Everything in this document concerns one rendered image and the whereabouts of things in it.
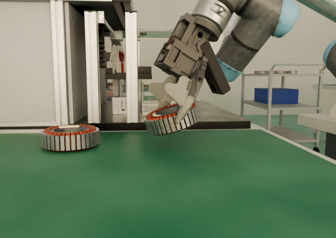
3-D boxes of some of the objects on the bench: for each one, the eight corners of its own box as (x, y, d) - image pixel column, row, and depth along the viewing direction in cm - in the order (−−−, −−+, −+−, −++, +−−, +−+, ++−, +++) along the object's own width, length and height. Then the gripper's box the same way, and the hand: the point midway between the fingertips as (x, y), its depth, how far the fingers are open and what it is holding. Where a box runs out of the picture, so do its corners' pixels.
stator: (103, 149, 56) (103, 130, 56) (41, 155, 52) (39, 135, 52) (95, 138, 67) (94, 122, 66) (41, 142, 62) (40, 125, 62)
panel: (106, 100, 140) (104, 36, 136) (74, 123, 74) (69, 2, 71) (104, 100, 140) (102, 36, 136) (69, 123, 74) (64, 1, 71)
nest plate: (184, 109, 105) (184, 106, 105) (190, 115, 90) (191, 111, 90) (142, 109, 104) (142, 106, 104) (142, 115, 89) (142, 111, 89)
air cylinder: (129, 111, 100) (129, 95, 99) (128, 114, 92) (128, 96, 92) (114, 111, 99) (114, 95, 99) (112, 114, 92) (111, 96, 91)
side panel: (71, 130, 77) (65, 3, 72) (68, 133, 74) (62, 0, 70) (-41, 132, 74) (-53, 1, 70) (-49, 134, 71) (-62, -2, 67)
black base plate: (203, 104, 143) (203, 100, 143) (250, 128, 80) (251, 120, 79) (106, 105, 139) (106, 100, 139) (74, 131, 76) (74, 122, 75)
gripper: (169, 21, 66) (127, 100, 65) (205, 1, 48) (148, 108, 47) (199, 41, 69) (160, 118, 68) (243, 29, 51) (191, 131, 50)
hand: (168, 119), depth 58 cm, fingers closed on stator, 13 cm apart
